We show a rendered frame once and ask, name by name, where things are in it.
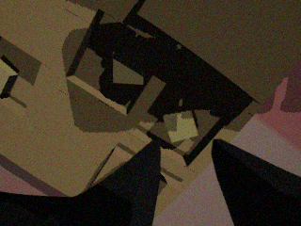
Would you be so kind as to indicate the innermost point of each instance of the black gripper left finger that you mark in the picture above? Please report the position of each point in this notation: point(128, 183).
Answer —
point(125, 198)

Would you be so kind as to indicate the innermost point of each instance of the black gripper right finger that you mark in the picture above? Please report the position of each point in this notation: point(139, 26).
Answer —
point(256, 192)

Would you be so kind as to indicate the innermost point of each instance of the tan square puzzle board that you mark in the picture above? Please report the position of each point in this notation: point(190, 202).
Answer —
point(65, 120)

